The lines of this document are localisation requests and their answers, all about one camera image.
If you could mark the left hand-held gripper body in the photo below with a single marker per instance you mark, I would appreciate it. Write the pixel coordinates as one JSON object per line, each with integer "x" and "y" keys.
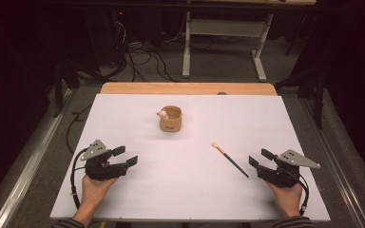
{"x": 98, "y": 169}

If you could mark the wooden table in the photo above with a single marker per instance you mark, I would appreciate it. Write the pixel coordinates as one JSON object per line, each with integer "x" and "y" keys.
{"x": 171, "y": 88}

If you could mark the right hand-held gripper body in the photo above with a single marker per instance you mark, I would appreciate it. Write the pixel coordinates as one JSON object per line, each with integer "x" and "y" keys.
{"x": 282, "y": 177}

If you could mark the aluminium rail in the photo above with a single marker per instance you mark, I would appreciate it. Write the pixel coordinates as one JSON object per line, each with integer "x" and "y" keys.
{"x": 28, "y": 171}
{"x": 339, "y": 177}

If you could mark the person's right hand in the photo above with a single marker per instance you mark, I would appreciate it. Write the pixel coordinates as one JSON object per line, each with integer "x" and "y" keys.
{"x": 288, "y": 199}

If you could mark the person's left hand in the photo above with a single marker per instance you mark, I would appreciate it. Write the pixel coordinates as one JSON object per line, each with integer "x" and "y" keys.
{"x": 93, "y": 191}

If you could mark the white metal desk frame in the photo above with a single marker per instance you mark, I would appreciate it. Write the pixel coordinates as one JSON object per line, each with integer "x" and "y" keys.
{"x": 225, "y": 28}

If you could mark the black computer case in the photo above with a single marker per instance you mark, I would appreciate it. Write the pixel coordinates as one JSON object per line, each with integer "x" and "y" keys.
{"x": 107, "y": 38}

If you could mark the black metal stand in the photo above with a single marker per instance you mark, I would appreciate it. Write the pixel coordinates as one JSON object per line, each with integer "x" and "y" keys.
{"x": 319, "y": 95}
{"x": 58, "y": 85}

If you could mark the wooden cup with small figure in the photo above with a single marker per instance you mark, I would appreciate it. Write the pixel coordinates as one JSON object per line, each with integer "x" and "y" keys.
{"x": 171, "y": 123}

